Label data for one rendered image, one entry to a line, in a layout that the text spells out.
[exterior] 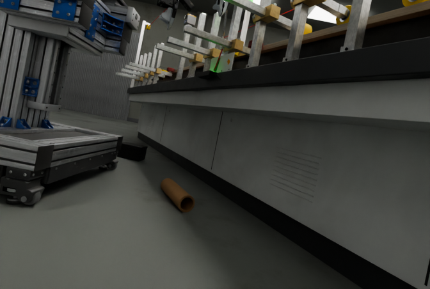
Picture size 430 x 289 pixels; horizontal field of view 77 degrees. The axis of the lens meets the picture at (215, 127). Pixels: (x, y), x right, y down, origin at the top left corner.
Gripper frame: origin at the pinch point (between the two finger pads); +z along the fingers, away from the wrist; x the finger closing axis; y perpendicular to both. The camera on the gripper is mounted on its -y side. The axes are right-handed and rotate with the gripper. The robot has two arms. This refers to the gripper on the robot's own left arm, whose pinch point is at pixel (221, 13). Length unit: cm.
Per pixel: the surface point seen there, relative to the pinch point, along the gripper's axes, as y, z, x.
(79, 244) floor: -26, 101, 64
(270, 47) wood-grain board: -22.7, 12.9, -18.4
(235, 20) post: -6.2, 2.3, -5.0
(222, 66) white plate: -4.6, 26.9, -4.3
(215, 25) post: 17.1, -1.5, -14.1
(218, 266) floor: -55, 101, 33
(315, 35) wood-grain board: -50, 12, -8
